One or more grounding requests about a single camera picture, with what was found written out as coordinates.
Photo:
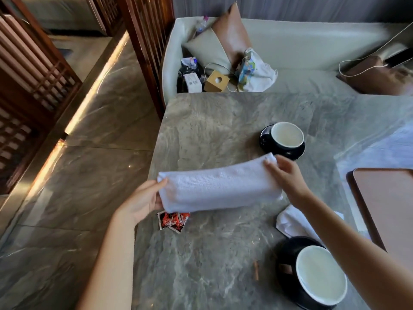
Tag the grey curtain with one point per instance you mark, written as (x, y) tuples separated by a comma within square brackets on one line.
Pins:
[(290, 8)]

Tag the person's left thumb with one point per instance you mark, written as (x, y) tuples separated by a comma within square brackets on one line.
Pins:
[(161, 184)]

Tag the person's right hand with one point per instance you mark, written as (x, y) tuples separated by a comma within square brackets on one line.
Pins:
[(289, 180)]

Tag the small brown stick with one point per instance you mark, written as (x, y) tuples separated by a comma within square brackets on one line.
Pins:
[(256, 270)]

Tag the black saucer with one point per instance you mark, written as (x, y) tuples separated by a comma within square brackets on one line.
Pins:
[(265, 142), (287, 255)]

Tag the wooden tissue box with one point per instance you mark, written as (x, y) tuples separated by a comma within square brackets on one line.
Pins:
[(216, 81)]

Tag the brown and beige cushion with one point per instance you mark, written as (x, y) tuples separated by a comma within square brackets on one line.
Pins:
[(222, 41), (377, 74)]

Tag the white printed plastic bag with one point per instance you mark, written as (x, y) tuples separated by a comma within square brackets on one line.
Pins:
[(258, 72)]

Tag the black bag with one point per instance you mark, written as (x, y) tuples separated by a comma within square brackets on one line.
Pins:
[(184, 72)]

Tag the beige sofa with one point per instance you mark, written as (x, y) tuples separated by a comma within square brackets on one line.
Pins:
[(303, 45)]

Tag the small white box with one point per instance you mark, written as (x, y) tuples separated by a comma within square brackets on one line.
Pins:
[(192, 83)]

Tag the person's right forearm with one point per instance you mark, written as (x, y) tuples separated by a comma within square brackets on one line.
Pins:
[(348, 251)]

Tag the brown tray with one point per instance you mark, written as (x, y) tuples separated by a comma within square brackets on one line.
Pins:
[(387, 203)]

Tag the person's left forearm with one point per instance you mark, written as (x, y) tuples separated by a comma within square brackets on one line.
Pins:
[(108, 264)]

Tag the black cup white inside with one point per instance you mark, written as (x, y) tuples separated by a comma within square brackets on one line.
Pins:
[(319, 276), (287, 136)]

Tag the red snack packet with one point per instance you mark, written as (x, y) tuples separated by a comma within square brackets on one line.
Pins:
[(166, 220), (181, 221)]

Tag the person's right thumb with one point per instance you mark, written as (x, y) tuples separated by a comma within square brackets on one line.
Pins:
[(271, 168)]

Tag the white towel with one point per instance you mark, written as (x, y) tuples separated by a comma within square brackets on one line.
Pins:
[(219, 187)]

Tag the person's left hand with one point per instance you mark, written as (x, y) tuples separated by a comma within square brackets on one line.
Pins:
[(140, 200)]

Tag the white paper napkin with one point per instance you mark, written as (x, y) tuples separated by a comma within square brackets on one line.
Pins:
[(292, 222)]

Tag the wooden lattice screen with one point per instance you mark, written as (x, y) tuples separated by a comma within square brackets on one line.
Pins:
[(148, 41), (29, 80)]

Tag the clear plastic bottle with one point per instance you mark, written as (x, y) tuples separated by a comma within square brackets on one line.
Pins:
[(201, 25)]

